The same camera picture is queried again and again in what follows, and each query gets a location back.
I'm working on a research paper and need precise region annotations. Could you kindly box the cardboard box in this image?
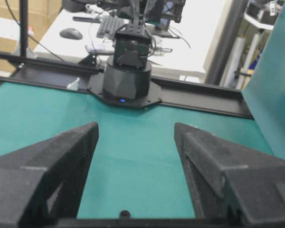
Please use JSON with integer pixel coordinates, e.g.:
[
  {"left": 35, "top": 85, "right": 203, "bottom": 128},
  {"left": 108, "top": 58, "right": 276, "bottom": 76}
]
[{"left": 0, "top": 0, "right": 62, "bottom": 72}]

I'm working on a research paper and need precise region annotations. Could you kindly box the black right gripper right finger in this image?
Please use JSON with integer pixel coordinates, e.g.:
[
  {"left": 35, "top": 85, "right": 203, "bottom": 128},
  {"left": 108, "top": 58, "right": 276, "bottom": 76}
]
[{"left": 174, "top": 123, "right": 285, "bottom": 228}]

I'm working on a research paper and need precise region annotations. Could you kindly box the black keyboard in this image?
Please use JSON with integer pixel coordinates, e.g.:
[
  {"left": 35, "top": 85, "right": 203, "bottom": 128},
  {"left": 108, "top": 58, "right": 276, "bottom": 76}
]
[{"left": 96, "top": 16, "right": 124, "bottom": 40}]

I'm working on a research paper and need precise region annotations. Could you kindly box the black computer mouse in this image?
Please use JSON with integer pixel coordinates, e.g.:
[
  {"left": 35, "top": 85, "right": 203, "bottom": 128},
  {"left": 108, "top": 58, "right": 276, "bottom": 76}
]
[{"left": 59, "top": 28, "right": 83, "bottom": 40}]

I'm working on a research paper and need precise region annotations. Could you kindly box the green backdrop panel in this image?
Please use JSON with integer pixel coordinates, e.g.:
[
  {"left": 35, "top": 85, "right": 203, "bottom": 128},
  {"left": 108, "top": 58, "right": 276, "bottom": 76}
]
[{"left": 242, "top": 4, "right": 285, "bottom": 159}]

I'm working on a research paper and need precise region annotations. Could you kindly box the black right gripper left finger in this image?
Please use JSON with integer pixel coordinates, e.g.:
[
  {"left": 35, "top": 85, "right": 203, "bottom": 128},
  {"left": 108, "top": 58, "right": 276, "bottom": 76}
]
[{"left": 0, "top": 122, "right": 99, "bottom": 228}]

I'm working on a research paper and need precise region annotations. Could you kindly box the black computer monitor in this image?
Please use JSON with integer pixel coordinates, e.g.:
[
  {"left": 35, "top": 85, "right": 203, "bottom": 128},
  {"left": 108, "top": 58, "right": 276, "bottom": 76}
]
[{"left": 146, "top": 0, "right": 186, "bottom": 38}]

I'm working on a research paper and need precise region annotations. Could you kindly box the black vertical pole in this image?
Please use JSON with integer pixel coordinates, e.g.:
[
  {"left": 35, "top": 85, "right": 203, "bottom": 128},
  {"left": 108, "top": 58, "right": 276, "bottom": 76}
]
[{"left": 19, "top": 0, "right": 28, "bottom": 57}]

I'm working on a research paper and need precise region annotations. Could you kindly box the black aluminium frame rail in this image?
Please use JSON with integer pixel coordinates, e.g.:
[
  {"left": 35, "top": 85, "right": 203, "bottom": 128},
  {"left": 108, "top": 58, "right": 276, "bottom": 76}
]
[{"left": 0, "top": 52, "right": 253, "bottom": 119}]

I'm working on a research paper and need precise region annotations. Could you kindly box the white desk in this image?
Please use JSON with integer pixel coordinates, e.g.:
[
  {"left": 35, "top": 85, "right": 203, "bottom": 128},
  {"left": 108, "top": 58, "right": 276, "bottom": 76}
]
[{"left": 36, "top": 0, "right": 225, "bottom": 73}]

